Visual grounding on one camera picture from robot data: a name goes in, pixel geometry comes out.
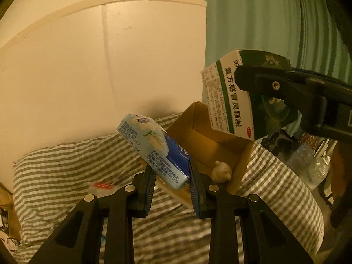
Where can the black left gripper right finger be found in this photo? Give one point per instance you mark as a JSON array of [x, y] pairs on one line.
[[242, 224]]

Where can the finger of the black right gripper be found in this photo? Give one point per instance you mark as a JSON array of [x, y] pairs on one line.
[[295, 87]]

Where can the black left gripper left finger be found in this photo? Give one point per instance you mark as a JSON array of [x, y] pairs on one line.
[[77, 239]]

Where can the green white medicine box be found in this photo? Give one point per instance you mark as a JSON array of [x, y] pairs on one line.
[[247, 115]]

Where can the blue white tissue pack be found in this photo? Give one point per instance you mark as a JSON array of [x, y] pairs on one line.
[[169, 160]]

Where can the grey white checkered duvet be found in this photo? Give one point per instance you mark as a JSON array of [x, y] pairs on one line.
[[50, 182]]

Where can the teal curtain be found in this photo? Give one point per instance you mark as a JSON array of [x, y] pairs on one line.
[[303, 31]]

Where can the small white plush object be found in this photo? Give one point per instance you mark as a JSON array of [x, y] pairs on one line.
[[221, 173]]

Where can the large brown cardboard box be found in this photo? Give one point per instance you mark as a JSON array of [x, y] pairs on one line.
[[193, 132]]

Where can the white headboard panel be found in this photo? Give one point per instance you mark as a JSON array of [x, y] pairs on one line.
[[75, 73]]

